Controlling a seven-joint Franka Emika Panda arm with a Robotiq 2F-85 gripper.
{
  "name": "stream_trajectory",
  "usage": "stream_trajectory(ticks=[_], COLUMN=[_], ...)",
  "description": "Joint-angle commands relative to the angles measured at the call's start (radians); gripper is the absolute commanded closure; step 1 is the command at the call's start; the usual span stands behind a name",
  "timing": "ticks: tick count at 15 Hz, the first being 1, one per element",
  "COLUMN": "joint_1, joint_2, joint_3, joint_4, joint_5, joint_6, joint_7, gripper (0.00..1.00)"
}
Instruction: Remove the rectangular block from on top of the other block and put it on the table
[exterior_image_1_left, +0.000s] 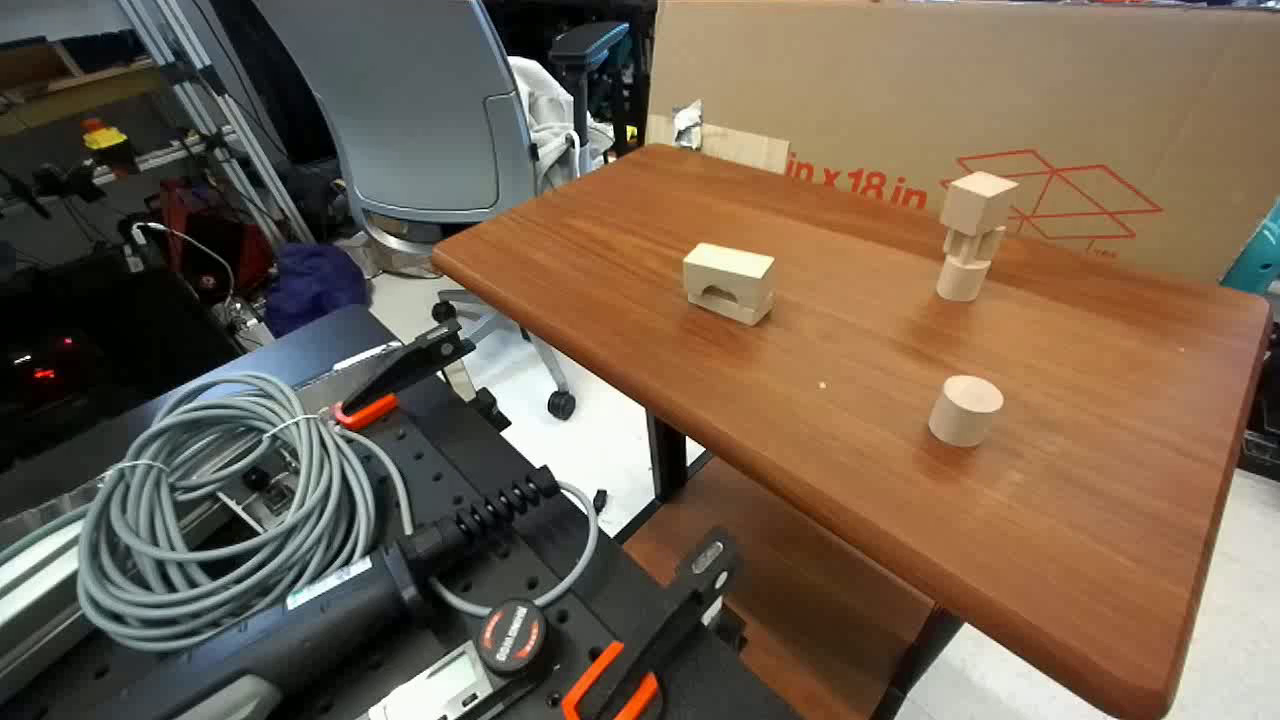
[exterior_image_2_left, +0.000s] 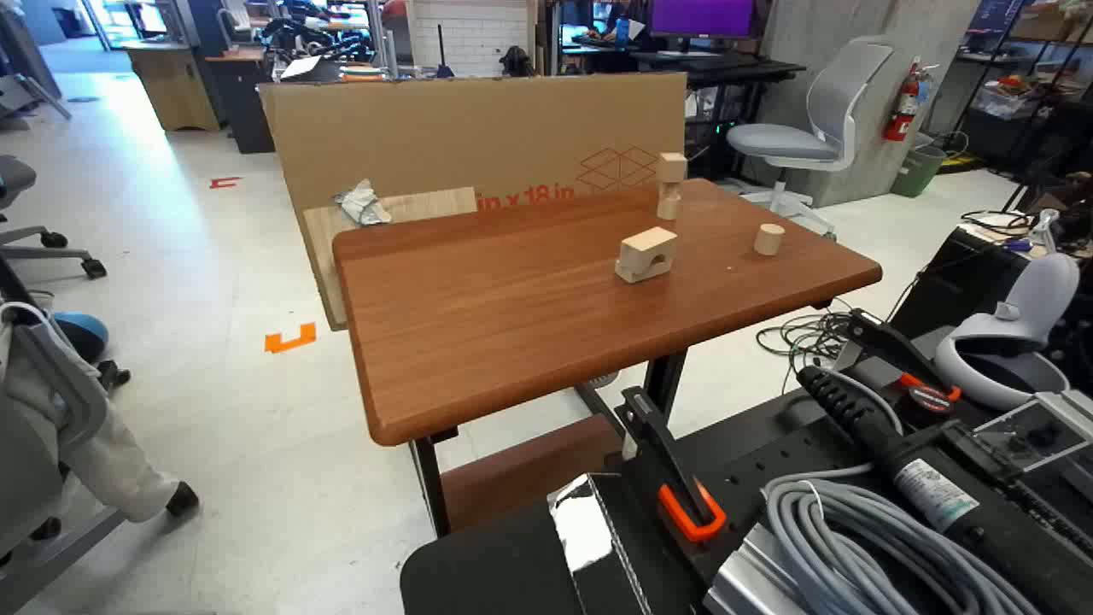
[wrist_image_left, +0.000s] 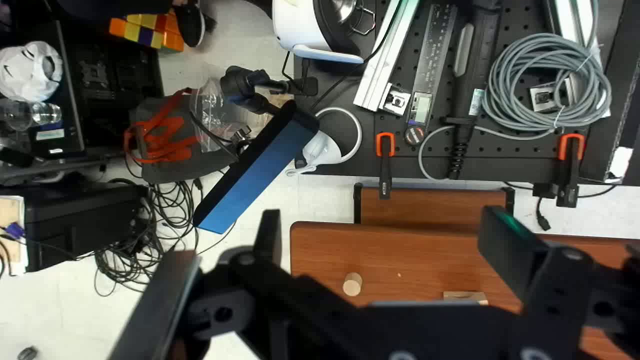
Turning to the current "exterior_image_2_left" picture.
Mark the rectangular wooden block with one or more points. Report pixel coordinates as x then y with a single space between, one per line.
647 242

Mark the wooden arch block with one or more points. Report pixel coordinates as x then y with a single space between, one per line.
633 267

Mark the top wooden cube block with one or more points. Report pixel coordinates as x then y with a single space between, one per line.
672 167

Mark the wooden cylinder block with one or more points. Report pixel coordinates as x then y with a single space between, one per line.
770 239

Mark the large cardboard sheet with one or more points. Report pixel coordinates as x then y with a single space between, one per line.
515 140

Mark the orange black clamp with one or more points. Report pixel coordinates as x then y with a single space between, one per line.
681 496

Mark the white grey office chair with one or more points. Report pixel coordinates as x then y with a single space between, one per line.
823 140

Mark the red fire extinguisher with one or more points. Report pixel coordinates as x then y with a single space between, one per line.
904 106

